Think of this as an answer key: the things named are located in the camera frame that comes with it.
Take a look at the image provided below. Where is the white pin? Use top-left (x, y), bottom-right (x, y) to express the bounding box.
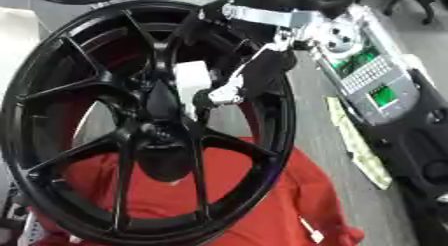
top-left (297, 216), bottom-right (326, 245)

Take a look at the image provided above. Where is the pale yellow paper strip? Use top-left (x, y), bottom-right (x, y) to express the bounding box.
top-left (323, 95), bottom-right (396, 191)

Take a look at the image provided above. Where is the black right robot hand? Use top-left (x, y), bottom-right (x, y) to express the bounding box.
top-left (173, 0), bottom-right (370, 116)

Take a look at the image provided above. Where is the black spoked wheel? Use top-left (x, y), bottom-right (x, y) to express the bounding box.
top-left (0, 0), bottom-right (300, 246)

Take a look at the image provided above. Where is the black chair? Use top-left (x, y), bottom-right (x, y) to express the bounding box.
top-left (383, 0), bottom-right (448, 26)

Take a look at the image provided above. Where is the grey metal wheel stand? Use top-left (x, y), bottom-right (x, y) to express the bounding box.
top-left (0, 184), bottom-right (49, 246)

